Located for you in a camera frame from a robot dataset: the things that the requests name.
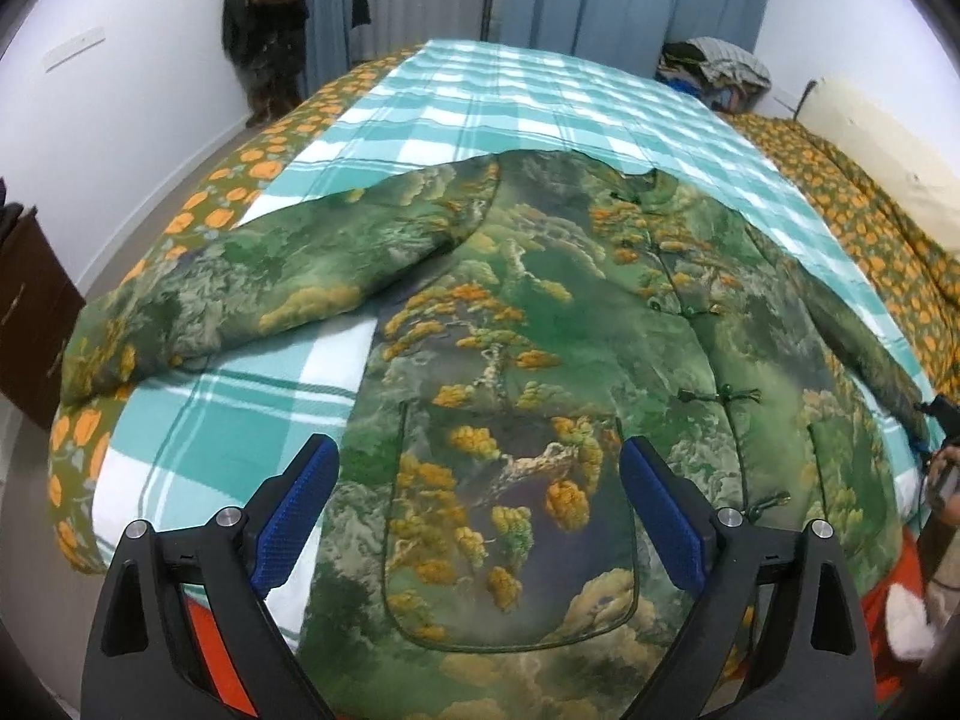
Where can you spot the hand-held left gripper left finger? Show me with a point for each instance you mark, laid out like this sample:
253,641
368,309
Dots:
296,517

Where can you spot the white fluffy slipper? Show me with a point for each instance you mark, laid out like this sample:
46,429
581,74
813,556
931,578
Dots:
909,622

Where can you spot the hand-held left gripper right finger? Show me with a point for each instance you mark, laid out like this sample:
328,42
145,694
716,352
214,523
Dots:
664,517

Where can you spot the person's red clothing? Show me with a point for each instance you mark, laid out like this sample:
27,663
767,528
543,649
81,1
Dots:
892,682

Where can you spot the dark hanging coats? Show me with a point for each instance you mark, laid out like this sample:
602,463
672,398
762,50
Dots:
266,22

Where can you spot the white wall strip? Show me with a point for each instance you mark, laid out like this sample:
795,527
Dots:
75,49

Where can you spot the teal white checked blanket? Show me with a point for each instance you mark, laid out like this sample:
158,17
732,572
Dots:
525,105

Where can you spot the brown wooden cabinet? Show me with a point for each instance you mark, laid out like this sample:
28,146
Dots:
34,307

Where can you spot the small dark hanging cloth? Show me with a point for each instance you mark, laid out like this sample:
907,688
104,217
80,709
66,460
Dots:
361,4

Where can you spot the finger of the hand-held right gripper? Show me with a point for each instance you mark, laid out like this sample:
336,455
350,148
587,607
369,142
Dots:
941,411

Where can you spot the dark cloth on cabinet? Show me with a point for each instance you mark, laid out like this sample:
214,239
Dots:
7,214

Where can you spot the cream pillow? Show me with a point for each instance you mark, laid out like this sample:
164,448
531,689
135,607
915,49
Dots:
885,150

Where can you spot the pile of clothes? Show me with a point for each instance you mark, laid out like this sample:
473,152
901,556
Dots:
720,64

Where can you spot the green landscape print padded jacket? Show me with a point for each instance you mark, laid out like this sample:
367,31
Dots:
525,300

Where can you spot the orange flower print bedsheet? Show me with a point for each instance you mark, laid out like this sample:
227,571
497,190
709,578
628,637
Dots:
217,195

